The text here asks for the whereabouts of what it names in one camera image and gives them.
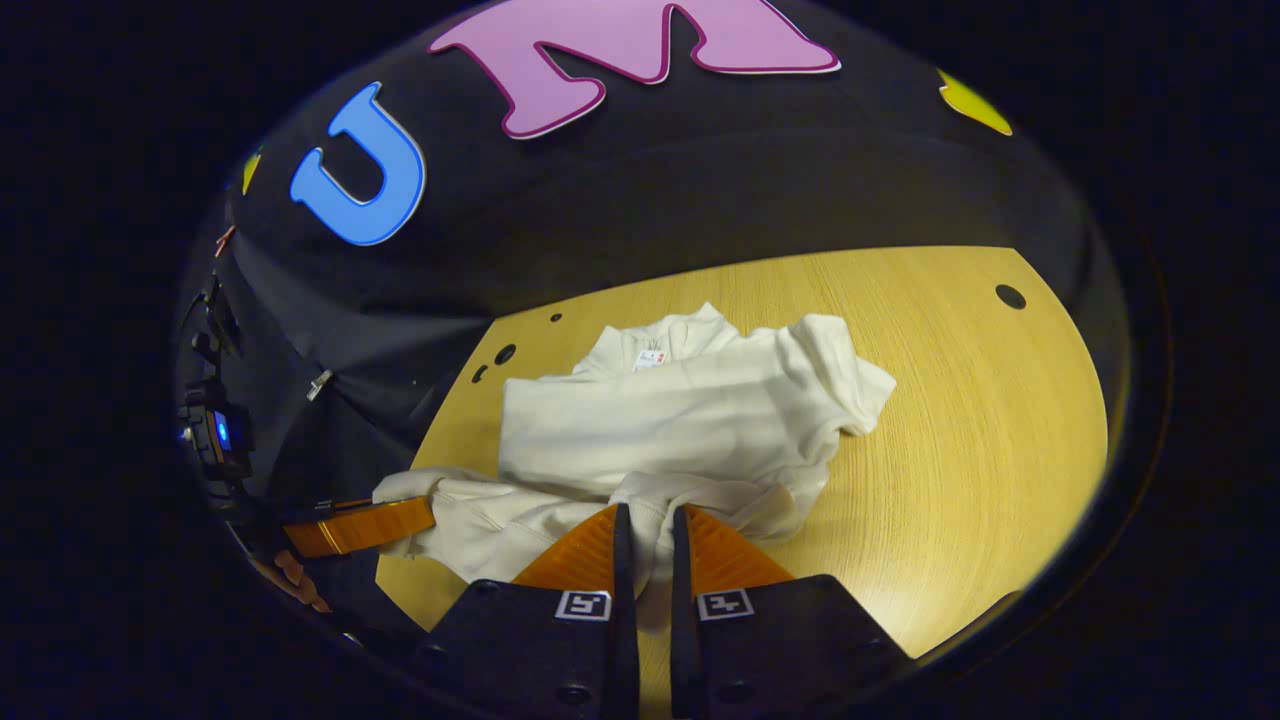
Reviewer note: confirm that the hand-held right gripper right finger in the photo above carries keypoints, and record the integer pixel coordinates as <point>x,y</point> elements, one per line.
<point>780,650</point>

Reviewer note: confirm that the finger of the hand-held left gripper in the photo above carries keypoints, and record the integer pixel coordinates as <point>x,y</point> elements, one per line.
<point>360,525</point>

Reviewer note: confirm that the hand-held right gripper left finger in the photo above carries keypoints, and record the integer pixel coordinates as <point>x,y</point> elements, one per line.
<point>530,650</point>

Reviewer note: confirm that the white sweater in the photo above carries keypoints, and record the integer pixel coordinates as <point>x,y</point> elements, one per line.
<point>680,420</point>

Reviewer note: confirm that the small silver clip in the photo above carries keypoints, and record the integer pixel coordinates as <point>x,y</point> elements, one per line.
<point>319,385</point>

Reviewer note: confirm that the small red clip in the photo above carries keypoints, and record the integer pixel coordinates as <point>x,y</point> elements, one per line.
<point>225,240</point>

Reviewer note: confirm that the black backdrop cloth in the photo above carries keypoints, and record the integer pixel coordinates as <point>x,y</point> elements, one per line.
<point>700,170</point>

